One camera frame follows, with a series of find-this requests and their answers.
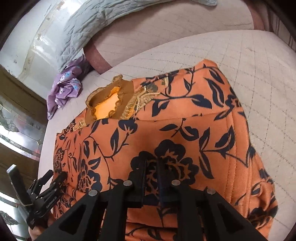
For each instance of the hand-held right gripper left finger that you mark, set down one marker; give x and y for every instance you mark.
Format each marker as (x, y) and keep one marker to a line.
(138, 183)

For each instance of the striped pillow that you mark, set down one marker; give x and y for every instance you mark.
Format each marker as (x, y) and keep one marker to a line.
(279, 27)

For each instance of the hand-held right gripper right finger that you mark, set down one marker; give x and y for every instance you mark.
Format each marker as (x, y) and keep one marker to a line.
(163, 183)

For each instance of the grey quilted blanket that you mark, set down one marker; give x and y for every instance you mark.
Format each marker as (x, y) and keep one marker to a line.
(97, 25)

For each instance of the wooden door with patterned glass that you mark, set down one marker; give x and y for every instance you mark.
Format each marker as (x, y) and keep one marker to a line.
(13, 85)

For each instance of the purple floral cloth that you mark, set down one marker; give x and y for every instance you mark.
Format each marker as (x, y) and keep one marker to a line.
(66, 87)

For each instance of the orange floral garment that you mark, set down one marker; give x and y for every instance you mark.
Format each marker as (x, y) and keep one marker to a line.
(185, 129)

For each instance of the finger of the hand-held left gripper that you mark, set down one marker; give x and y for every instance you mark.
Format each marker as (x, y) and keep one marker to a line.
(45, 178)
(59, 182)

